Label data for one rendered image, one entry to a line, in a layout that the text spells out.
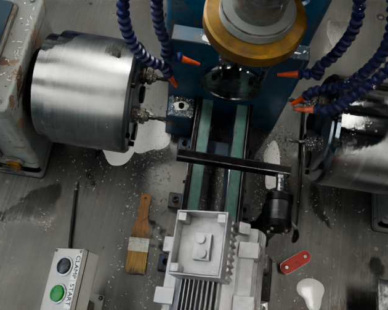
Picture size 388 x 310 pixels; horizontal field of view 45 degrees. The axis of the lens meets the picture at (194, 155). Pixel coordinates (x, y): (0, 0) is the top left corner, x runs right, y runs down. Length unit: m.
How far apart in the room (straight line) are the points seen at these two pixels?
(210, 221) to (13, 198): 0.57
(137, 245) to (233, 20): 0.63
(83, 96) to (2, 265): 0.49
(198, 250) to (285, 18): 0.43
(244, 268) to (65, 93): 0.49
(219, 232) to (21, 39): 0.55
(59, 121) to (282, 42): 0.47
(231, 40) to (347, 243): 0.69
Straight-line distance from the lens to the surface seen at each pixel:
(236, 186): 1.14
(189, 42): 1.04
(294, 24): 0.86
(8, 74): 1.00
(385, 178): 1.06
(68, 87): 0.98
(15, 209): 1.27
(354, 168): 1.03
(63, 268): 0.93
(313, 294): 1.25
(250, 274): 0.92
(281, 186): 1.04
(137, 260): 1.19
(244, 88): 1.15
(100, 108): 0.97
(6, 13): 1.07
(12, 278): 1.23
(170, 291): 0.94
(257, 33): 0.80
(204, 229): 0.91
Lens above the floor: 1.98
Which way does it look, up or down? 67 degrees down
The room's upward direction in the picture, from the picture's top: 12 degrees clockwise
